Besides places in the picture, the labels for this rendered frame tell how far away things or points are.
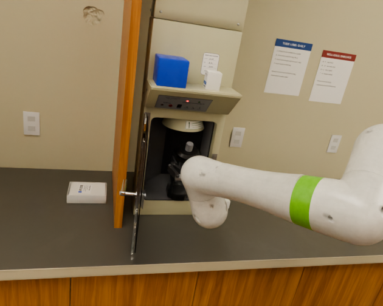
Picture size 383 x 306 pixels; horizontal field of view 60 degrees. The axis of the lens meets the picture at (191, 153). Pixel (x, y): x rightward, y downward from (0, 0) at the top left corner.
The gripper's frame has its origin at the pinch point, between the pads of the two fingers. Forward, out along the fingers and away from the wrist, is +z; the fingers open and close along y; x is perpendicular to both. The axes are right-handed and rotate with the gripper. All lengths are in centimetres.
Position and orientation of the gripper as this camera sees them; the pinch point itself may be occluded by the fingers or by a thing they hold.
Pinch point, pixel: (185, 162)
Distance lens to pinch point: 132.2
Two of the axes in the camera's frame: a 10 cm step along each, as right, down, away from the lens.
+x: -1.5, 9.2, 3.7
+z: -2.3, -4.0, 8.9
